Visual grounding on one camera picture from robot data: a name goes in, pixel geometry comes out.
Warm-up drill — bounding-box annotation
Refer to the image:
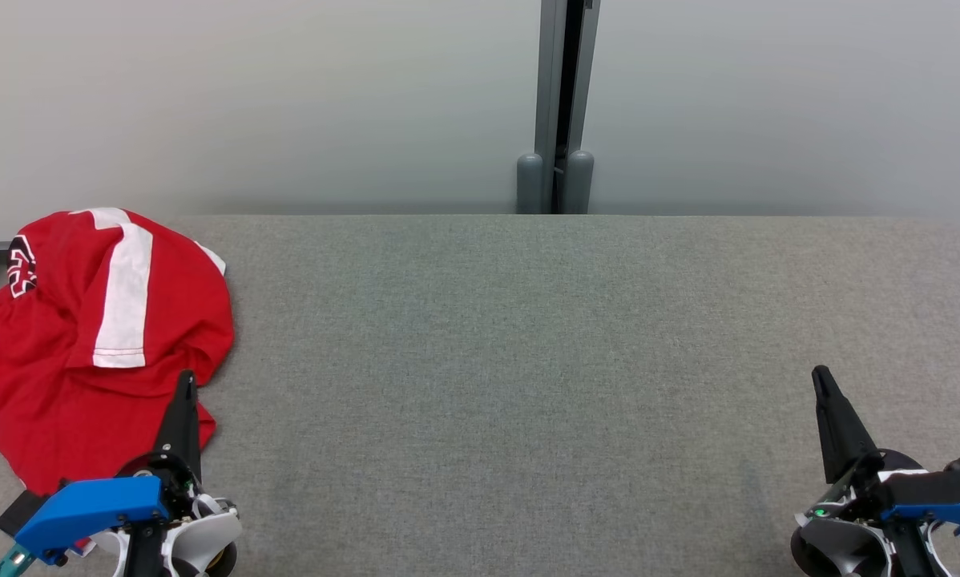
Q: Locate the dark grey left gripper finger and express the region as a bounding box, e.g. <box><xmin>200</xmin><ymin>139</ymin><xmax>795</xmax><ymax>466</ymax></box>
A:
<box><xmin>153</xmin><ymin>370</ymin><xmax>202</xmax><ymax>482</ymax></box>

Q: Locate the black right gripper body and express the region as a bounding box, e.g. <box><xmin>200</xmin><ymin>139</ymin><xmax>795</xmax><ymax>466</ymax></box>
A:
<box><xmin>829</xmin><ymin>450</ymin><xmax>926</xmax><ymax>518</ymax></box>

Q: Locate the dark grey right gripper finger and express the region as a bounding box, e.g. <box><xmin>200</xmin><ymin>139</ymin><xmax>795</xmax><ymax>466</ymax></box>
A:
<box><xmin>812</xmin><ymin>365</ymin><xmax>878</xmax><ymax>485</ymax></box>

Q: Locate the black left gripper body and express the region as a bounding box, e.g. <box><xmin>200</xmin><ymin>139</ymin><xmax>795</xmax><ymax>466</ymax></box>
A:
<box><xmin>119</xmin><ymin>453</ymin><xmax>204</xmax><ymax>522</ymax></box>

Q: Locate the blue right camera mount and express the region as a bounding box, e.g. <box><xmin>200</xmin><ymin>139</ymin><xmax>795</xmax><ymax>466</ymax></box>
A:
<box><xmin>881</xmin><ymin>501</ymin><xmax>960</xmax><ymax>546</ymax></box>

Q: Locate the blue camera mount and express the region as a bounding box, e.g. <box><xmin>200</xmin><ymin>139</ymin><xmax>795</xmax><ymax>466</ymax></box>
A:
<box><xmin>881</xmin><ymin>501</ymin><xmax>960</xmax><ymax>546</ymax></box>
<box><xmin>14</xmin><ymin>476</ymin><xmax>170</xmax><ymax>566</ymax></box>

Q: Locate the blue left camera mount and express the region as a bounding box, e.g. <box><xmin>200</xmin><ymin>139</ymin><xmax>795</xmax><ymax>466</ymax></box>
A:
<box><xmin>14</xmin><ymin>476</ymin><xmax>170</xmax><ymax>566</ymax></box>

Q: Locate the teal left camera connector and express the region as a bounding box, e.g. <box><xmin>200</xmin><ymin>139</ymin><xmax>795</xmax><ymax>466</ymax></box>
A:
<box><xmin>0</xmin><ymin>545</ymin><xmax>36</xmax><ymax>577</ymax></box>

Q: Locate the grey partition post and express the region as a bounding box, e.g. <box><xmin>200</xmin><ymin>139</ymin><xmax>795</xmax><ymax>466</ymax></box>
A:
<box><xmin>516</xmin><ymin>0</ymin><xmax>601</xmax><ymax>215</ymax></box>

